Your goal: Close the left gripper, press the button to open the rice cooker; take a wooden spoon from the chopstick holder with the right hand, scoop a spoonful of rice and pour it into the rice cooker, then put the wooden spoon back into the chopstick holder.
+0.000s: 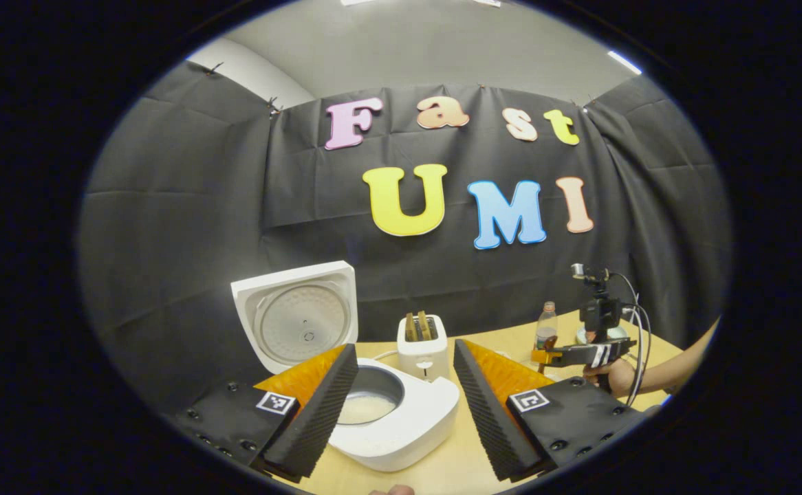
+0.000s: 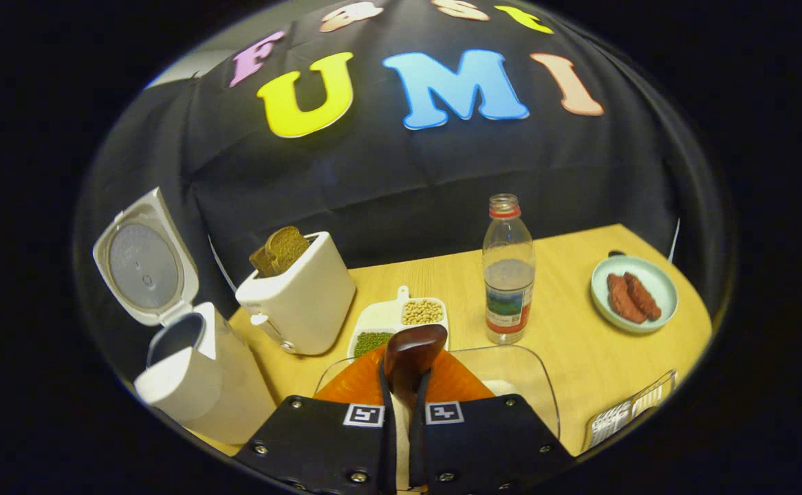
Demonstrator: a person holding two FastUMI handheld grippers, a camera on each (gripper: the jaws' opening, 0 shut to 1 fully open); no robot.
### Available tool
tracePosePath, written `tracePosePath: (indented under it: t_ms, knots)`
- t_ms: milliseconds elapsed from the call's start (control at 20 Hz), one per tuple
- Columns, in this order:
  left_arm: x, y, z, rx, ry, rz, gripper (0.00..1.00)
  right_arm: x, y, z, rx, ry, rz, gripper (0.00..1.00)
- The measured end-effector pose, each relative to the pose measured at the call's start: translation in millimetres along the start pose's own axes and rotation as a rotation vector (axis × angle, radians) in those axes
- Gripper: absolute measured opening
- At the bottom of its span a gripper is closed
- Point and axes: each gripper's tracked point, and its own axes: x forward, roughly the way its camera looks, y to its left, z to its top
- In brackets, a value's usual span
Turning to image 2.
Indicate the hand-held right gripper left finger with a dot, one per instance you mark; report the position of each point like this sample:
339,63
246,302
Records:
318,440

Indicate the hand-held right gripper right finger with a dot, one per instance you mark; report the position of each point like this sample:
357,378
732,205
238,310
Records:
490,440

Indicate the white rice cooker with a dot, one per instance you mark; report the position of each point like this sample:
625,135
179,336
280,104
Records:
236,385

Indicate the brown wooden spoon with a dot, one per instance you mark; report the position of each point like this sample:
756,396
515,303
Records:
411,350

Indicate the clear square chopstick holder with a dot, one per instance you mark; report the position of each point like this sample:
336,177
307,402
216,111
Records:
631,412

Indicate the clear glass dish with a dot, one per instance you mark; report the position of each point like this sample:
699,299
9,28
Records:
511,364

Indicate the pile of green mung beans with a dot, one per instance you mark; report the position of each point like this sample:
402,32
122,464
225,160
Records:
372,342

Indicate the white toaster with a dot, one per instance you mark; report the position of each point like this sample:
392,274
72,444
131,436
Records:
305,309

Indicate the white divided bean dish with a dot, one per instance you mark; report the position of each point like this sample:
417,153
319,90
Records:
380,317

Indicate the pile of yellow soybeans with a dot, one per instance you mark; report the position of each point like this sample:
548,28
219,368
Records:
421,311

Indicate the clear plastic water bottle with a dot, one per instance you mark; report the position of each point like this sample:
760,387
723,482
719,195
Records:
509,275

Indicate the light green plate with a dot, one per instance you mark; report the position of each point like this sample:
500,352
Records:
604,302

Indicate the brown bread slice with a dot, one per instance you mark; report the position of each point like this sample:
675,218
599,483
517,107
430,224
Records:
260,262
289,249

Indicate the red-brown sausage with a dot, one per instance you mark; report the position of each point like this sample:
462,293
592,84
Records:
643,295
622,299

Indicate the black backdrop cloth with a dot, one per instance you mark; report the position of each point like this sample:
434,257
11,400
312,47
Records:
387,185

